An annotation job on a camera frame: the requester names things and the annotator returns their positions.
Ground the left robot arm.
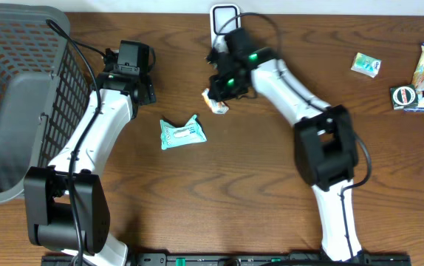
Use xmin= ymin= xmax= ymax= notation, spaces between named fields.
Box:
xmin=24 ymin=41 xmax=156 ymax=265

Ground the teal tissue pack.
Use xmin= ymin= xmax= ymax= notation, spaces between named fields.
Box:
xmin=351 ymin=52 xmax=381 ymax=78

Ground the teal wet wipes pack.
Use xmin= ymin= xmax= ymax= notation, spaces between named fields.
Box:
xmin=160 ymin=115 xmax=207 ymax=150

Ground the orange tissue pack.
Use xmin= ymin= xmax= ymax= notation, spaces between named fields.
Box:
xmin=202 ymin=88 xmax=229 ymax=115

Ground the white barcode scanner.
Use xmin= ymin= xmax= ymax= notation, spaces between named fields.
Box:
xmin=209 ymin=4 xmax=241 ymax=52

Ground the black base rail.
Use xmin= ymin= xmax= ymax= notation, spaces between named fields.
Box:
xmin=41 ymin=252 xmax=413 ymax=266

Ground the grey plastic mesh basket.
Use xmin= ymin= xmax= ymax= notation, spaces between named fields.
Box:
xmin=0 ymin=4 xmax=91 ymax=203

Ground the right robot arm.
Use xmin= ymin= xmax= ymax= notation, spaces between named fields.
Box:
xmin=208 ymin=27 xmax=362 ymax=262

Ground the dark green round-label box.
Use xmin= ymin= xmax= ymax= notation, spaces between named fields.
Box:
xmin=390 ymin=85 xmax=418 ymax=110

